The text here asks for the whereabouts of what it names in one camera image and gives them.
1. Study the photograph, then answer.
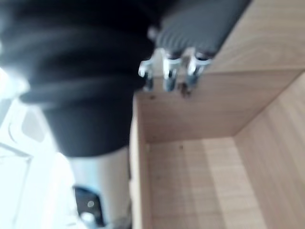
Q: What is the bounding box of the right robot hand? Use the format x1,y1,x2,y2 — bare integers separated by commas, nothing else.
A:
0,0,254,229

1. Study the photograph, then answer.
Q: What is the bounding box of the light wood cabinet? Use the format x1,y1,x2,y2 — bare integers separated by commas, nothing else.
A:
128,69,305,229

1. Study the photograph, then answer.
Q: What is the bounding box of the light wood cabinet door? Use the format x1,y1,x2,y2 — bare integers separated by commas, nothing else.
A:
204,0,305,73

